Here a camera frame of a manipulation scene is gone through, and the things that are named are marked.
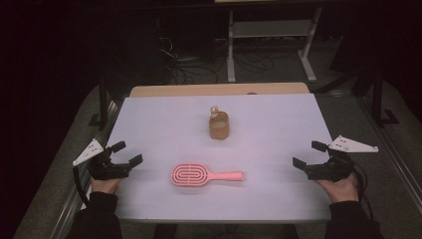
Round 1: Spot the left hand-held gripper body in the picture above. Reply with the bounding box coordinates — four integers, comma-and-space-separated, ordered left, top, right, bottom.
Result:
72, 138, 132, 182

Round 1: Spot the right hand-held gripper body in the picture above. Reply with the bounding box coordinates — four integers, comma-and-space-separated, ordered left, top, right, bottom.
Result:
304, 134, 379, 183

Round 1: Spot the pink hair brush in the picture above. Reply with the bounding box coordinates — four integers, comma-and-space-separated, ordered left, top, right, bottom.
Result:
170, 161, 246, 188

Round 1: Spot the brown cup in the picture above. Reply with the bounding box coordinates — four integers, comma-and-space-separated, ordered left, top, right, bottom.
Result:
208, 106, 231, 141

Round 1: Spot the person's left hand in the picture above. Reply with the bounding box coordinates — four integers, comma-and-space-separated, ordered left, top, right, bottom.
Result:
90, 177, 124, 195

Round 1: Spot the person's right hand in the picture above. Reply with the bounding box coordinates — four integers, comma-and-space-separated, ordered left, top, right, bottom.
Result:
314, 173, 360, 204

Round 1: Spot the black metal stand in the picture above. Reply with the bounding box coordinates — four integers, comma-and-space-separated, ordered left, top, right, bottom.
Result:
87, 74, 112, 129
369, 64, 400, 127

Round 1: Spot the white table cover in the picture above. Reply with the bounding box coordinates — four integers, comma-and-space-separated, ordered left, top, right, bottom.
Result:
80, 93, 333, 223

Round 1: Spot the white metal stand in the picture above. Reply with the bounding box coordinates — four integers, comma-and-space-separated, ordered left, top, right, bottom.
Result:
226, 6, 323, 84

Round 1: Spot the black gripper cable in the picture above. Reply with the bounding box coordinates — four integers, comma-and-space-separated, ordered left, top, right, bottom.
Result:
351, 163, 375, 221
72, 164, 92, 207

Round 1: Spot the bundle of floor cables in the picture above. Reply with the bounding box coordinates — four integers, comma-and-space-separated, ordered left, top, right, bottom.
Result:
154, 34, 231, 86

